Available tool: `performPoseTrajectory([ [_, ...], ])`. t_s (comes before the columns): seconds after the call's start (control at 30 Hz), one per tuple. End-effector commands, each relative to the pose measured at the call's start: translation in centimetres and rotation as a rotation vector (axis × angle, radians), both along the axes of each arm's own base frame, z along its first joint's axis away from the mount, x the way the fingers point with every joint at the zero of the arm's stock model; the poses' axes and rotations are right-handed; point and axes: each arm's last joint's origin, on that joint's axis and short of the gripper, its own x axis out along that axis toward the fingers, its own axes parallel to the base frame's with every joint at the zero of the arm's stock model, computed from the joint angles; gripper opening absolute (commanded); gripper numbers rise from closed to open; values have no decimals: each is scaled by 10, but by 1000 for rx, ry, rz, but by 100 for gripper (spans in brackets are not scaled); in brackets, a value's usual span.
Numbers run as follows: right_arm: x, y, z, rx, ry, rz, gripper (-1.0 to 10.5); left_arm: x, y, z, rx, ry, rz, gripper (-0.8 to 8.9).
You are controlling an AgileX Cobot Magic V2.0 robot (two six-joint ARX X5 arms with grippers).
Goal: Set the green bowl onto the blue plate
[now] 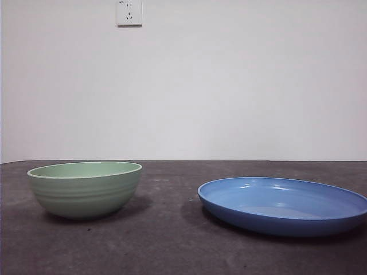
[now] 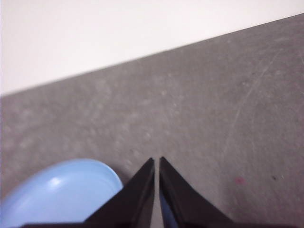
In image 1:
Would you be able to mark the green ribbed bowl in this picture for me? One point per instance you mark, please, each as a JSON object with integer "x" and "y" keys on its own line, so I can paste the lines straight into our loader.
{"x": 86, "y": 197}

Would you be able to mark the blue round plate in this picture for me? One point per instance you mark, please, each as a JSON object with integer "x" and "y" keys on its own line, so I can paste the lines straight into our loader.
{"x": 275, "y": 220}

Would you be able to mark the white wall socket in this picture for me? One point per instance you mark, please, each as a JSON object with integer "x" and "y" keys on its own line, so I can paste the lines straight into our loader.
{"x": 129, "y": 17}

